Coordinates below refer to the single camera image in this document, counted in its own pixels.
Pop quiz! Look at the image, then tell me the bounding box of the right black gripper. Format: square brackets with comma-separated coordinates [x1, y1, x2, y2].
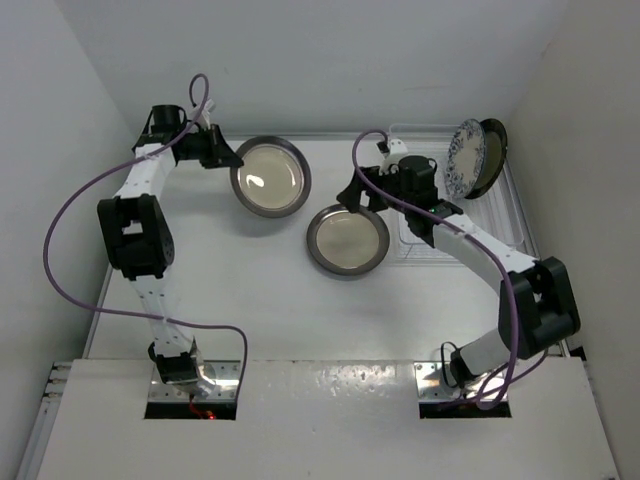
[338, 162, 414, 215]

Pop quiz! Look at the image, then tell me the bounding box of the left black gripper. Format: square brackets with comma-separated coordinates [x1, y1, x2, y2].
[180, 123, 244, 169]

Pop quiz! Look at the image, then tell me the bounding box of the grey rim plate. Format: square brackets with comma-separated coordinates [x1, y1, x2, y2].
[305, 204, 391, 277]
[230, 136, 312, 219]

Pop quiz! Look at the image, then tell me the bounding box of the blue floral plate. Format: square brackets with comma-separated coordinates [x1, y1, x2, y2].
[444, 119, 486, 199]

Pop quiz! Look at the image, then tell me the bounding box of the brown striped rim plate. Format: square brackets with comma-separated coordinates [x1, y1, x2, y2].
[465, 118, 508, 200]

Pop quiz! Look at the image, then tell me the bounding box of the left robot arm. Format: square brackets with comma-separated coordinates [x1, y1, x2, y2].
[97, 100, 243, 398]

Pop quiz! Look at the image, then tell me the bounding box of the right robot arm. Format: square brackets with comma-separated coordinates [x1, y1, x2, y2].
[337, 156, 581, 389]

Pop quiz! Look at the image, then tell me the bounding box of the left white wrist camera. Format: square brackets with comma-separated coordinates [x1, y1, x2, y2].
[198, 99, 216, 129]

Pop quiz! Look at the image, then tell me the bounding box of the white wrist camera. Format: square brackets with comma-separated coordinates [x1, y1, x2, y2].
[377, 138, 409, 174]
[198, 99, 216, 129]

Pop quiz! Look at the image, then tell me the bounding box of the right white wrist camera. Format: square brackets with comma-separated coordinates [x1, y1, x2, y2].
[377, 138, 409, 174]

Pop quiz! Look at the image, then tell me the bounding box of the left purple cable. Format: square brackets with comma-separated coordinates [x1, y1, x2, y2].
[42, 73, 249, 389]

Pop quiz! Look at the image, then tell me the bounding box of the purple cable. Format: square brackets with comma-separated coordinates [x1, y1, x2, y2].
[42, 73, 249, 389]
[351, 129, 549, 412]

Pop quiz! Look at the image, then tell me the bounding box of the white wire dish rack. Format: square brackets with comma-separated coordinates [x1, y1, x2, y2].
[388, 123, 524, 266]

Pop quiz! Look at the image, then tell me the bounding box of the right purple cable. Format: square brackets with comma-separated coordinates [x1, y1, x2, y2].
[351, 129, 549, 412]

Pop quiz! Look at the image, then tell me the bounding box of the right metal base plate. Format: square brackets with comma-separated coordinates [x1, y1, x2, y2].
[413, 361, 505, 404]

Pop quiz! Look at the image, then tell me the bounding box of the metal base plate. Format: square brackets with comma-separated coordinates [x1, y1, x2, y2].
[147, 360, 241, 404]
[413, 361, 505, 404]

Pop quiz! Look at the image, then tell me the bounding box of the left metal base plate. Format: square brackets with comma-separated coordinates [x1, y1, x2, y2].
[147, 360, 241, 404]

